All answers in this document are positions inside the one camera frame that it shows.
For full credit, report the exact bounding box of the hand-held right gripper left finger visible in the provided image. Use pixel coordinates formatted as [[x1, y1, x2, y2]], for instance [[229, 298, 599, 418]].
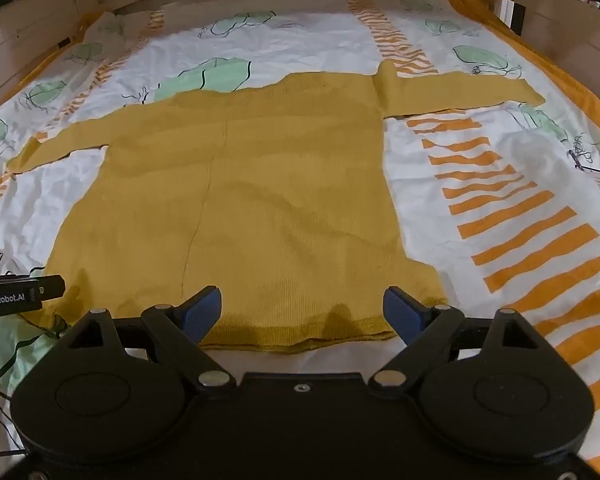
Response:
[[55, 286, 233, 392]]

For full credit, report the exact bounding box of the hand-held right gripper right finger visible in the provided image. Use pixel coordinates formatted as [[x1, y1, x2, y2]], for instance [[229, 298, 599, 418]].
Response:
[[369, 286, 553, 393]]

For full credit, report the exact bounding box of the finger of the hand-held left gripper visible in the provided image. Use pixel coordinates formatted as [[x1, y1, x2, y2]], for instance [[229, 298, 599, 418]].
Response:
[[0, 274, 66, 300]]

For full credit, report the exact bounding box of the yellow knitted sweater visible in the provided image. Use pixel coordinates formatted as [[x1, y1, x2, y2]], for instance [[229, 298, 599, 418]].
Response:
[[7, 60, 545, 353]]

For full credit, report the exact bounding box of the white leaf-print duvet cover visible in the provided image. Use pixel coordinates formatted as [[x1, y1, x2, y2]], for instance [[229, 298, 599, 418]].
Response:
[[0, 0, 600, 480]]

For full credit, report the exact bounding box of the orange bed sheet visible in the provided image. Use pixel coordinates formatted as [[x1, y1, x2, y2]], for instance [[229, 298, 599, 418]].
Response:
[[30, 0, 600, 123]]

